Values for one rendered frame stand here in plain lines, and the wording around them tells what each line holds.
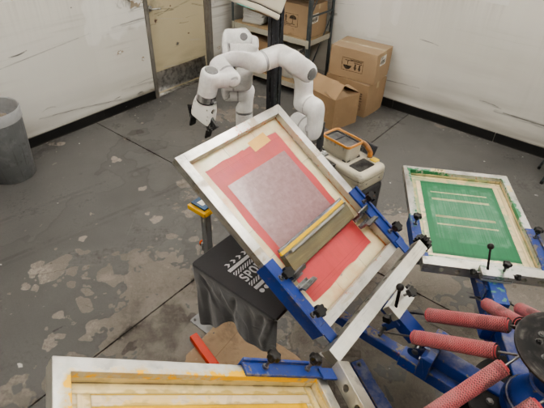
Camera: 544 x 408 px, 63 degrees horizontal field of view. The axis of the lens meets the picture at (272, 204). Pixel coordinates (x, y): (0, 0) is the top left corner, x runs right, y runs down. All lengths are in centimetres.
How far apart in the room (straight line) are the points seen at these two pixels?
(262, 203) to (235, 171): 16
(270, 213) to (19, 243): 262
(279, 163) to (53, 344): 194
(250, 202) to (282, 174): 21
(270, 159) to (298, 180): 14
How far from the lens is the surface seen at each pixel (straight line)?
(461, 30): 530
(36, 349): 319
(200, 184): 157
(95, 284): 341
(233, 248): 210
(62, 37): 504
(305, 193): 180
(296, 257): 160
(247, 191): 168
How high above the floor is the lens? 239
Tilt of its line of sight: 38 degrees down
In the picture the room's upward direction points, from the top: 2 degrees clockwise
